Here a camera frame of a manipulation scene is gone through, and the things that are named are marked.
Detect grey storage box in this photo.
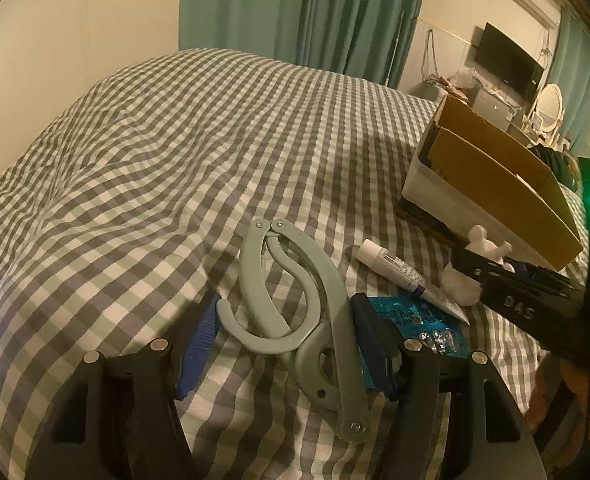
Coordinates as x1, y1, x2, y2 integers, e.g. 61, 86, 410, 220
474, 85, 514, 127

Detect white tube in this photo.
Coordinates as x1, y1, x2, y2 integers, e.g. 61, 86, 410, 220
355, 238, 446, 307

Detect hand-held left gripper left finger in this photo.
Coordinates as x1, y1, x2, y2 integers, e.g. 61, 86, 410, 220
32, 292, 221, 480

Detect white plush toy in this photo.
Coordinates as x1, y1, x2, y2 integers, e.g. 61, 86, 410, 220
442, 224, 514, 307

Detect checkered bed blanket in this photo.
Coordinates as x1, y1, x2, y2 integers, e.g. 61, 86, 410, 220
0, 47, 590, 480

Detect hanging wall cables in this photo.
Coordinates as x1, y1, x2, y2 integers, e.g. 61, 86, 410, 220
421, 29, 440, 82

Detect green window curtain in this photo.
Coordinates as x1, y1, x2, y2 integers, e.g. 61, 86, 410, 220
550, 4, 590, 157

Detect oval white mirror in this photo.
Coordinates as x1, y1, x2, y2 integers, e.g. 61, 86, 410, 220
531, 83, 566, 137

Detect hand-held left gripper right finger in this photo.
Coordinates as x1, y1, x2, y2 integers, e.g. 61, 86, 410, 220
350, 292, 548, 480

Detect black wall television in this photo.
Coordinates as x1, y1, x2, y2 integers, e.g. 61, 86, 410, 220
474, 22, 546, 102

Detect cardboard box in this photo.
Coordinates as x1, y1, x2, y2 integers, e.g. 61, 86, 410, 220
397, 93, 584, 272

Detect blue foil packet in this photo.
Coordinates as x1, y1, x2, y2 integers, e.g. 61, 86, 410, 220
367, 294, 470, 361

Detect person's right forearm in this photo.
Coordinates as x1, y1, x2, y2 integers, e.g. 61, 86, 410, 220
525, 355, 590, 428

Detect dark cloth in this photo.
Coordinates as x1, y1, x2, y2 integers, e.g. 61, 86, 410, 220
529, 144, 584, 192

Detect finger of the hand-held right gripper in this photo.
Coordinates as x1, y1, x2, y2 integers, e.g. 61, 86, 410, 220
504, 258, 586, 292
451, 248, 572, 297

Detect green folding clothes hanger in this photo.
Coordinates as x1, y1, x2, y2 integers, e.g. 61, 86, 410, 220
216, 217, 372, 444

